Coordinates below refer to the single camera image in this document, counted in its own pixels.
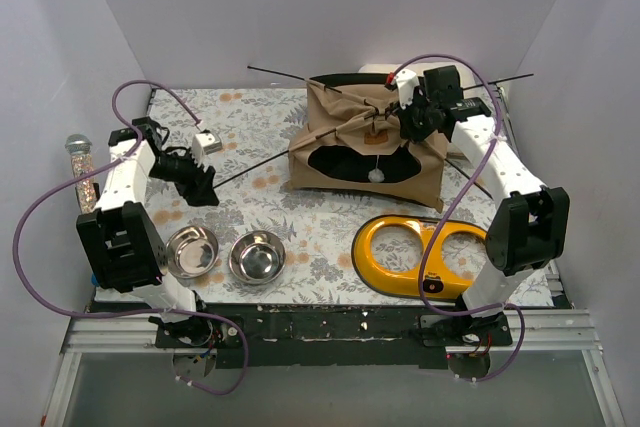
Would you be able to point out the beige fabric pet tent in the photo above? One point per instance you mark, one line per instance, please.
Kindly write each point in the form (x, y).
(351, 142)

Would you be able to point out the cream fluffy pillow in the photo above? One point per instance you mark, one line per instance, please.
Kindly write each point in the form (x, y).
(467, 78)

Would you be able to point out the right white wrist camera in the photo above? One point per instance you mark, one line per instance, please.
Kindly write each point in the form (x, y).
(404, 83)

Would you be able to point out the right steel bowl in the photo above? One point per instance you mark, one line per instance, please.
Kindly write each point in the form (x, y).
(257, 258)

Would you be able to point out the aluminium frame rail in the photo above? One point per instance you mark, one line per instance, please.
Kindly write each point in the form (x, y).
(546, 330)

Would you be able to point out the yellow double bowl holder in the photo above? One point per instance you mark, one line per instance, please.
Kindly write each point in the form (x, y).
(387, 250)

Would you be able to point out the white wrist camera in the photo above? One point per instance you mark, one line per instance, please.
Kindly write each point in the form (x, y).
(404, 83)
(205, 143)

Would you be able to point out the steel bowl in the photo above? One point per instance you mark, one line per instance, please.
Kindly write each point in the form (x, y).
(192, 252)
(257, 258)

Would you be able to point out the left steel bowl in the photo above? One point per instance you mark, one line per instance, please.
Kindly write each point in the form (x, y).
(192, 252)

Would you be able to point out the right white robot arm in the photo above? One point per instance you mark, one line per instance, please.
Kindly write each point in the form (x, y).
(528, 230)

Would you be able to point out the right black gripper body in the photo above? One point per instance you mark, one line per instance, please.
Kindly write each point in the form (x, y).
(407, 110)

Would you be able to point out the floral table mat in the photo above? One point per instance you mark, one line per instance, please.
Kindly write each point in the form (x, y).
(252, 179)

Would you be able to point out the glitter toy microphone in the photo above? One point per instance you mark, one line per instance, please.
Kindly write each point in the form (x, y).
(79, 148)

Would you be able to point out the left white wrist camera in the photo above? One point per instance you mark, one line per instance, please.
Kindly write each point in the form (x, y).
(205, 143)

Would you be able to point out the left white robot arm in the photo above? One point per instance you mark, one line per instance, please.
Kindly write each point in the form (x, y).
(123, 247)

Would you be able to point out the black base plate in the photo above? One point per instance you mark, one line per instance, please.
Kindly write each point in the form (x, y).
(336, 335)

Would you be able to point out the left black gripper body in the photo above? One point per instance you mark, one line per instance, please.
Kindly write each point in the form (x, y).
(190, 179)

